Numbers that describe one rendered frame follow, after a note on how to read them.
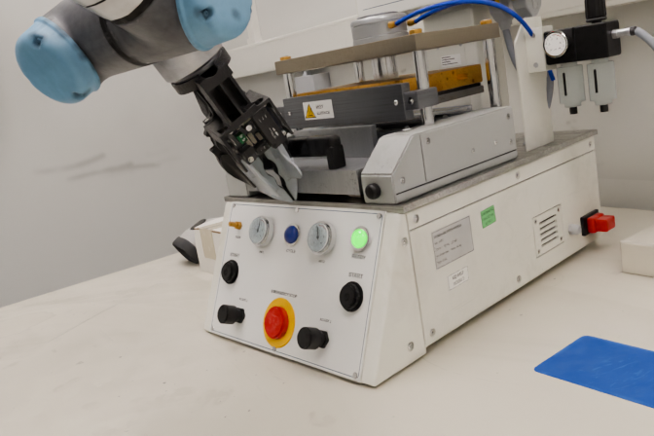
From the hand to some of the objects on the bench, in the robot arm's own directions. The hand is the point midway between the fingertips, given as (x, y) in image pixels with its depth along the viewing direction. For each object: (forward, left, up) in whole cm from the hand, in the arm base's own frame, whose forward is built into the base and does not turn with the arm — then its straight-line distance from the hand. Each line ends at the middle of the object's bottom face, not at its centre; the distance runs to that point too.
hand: (285, 191), depth 83 cm
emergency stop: (-7, -2, -17) cm, 18 cm away
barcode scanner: (+8, +54, -19) cm, 58 cm away
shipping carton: (+9, +41, -19) cm, 46 cm away
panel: (-9, -3, -18) cm, 20 cm away
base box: (+19, +2, -21) cm, 28 cm away
